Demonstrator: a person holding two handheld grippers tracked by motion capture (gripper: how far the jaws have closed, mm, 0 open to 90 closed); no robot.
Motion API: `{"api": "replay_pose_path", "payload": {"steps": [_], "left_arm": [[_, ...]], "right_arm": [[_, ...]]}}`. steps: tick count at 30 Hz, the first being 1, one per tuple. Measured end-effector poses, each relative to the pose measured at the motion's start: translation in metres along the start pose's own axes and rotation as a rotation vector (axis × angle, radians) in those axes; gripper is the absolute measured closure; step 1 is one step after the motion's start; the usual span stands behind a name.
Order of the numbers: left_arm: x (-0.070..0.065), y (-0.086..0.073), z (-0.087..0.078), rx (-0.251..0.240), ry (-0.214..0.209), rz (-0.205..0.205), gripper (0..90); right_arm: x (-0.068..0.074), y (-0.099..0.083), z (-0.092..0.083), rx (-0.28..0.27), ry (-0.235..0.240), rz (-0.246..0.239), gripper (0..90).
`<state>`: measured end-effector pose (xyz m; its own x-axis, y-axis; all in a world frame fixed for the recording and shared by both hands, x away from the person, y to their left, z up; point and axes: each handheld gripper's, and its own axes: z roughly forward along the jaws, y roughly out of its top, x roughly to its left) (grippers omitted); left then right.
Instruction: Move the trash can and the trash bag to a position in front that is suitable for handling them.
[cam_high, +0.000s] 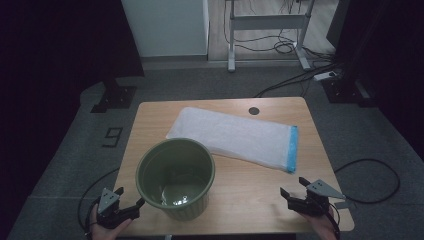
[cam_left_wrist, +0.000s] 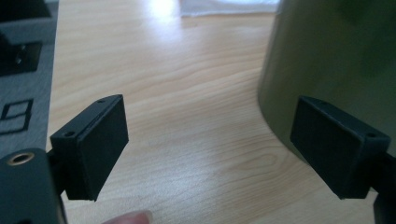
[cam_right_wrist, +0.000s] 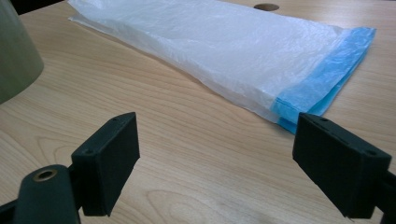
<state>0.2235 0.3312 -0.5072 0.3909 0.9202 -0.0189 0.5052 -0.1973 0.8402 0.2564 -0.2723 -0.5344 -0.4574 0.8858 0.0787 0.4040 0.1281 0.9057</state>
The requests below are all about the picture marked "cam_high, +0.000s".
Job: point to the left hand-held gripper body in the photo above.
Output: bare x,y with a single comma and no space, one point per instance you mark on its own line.
108,203

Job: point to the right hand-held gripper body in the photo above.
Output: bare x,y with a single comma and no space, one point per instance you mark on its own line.
320,193

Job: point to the green plastic trash can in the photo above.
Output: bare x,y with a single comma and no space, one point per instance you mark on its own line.
173,160

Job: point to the white plastic bag blue band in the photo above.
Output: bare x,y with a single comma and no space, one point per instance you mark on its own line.
233,136

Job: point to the person's left hand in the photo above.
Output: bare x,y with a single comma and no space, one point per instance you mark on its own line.
103,233

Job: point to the person's right hand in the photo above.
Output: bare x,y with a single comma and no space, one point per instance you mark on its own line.
323,228

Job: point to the round table grommet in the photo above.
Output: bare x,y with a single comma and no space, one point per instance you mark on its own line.
253,111

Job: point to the black stand base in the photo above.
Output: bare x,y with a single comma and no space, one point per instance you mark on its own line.
115,96
345,90

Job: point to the white power strip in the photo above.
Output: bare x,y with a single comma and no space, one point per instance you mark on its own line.
324,76

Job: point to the white cabinet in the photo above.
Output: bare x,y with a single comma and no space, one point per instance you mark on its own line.
166,26

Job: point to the grey metal desk frame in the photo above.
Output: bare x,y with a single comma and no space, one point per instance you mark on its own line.
266,22

